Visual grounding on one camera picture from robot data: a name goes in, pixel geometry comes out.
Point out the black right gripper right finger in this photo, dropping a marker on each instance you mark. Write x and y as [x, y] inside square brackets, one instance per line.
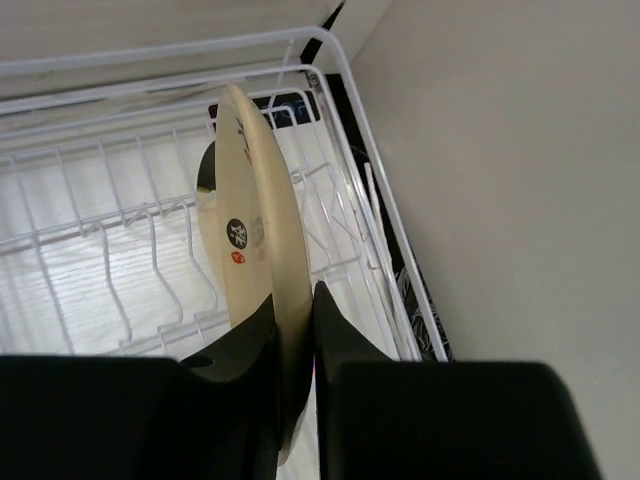
[379, 418]

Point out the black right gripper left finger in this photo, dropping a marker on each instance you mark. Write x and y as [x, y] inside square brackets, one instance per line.
[213, 415]

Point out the white wire dish rack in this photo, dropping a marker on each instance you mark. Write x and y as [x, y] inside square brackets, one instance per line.
[103, 245]

